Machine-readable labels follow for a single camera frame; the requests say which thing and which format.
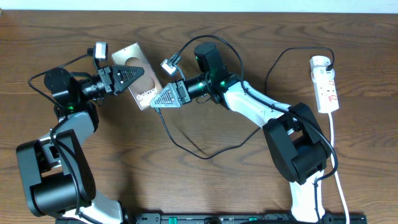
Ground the black charging cable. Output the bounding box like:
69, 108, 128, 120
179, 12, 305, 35
154, 46, 335, 160

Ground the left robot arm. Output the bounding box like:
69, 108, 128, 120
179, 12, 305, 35
16, 66, 144, 223

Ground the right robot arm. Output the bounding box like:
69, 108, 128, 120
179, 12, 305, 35
150, 42, 335, 223

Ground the white USB charger plug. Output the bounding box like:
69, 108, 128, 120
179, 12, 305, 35
310, 55, 335, 79

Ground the white power strip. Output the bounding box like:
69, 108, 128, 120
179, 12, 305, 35
311, 67, 339, 114

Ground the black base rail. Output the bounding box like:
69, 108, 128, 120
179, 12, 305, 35
133, 210, 368, 224

